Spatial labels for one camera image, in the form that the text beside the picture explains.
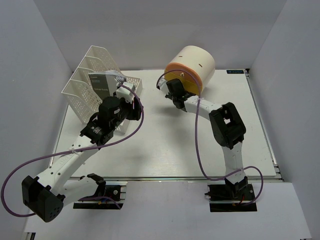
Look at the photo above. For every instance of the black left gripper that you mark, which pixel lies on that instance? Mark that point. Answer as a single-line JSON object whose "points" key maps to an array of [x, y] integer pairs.
{"points": [[135, 114]]}

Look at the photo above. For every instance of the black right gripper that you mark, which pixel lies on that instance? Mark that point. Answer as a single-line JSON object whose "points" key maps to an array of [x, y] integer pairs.
{"points": [[169, 95]]}

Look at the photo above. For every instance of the yellow drawer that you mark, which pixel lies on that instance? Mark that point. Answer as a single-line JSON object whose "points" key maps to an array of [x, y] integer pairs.
{"points": [[194, 88]]}

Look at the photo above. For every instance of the orange drawer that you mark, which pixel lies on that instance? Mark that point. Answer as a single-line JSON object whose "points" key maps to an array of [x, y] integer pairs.
{"points": [[183, 68]]}

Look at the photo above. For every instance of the cream round drawer cabinet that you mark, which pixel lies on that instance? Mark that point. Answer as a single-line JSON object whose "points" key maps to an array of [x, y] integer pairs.
{"points": [[198, 60]]}

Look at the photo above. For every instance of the grey setup guide booklet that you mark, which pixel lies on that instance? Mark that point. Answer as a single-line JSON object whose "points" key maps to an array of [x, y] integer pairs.
{"points": [[104, 83]]}

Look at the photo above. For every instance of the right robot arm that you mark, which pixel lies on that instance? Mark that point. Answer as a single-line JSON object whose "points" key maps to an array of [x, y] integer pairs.
{"points": [[227, 127]]}

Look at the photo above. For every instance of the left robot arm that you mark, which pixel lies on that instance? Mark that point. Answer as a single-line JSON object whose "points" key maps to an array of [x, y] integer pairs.
{"points": [[48, 192]]}

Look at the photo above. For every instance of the white perforated file organizer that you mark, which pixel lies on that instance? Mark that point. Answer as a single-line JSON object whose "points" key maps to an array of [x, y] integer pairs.
{"points": [[79, 92]]}

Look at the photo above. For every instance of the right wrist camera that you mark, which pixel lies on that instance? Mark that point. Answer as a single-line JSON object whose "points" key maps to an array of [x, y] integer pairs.
{"points": [[162, 86]]}

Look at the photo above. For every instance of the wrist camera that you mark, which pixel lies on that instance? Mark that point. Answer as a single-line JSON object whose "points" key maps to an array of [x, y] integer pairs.
{"points": [[162, 86], [124, 91]]}

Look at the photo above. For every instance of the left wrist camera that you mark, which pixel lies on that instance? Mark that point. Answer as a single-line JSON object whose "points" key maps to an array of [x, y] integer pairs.
{"points": [[124, 91]]}

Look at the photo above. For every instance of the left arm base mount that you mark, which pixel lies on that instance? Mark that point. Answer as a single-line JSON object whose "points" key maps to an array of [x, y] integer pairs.
{"points": [[112, 198]]}

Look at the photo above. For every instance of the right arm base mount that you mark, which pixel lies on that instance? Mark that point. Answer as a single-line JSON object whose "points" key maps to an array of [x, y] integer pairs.
{"points": [[221, 199]]}

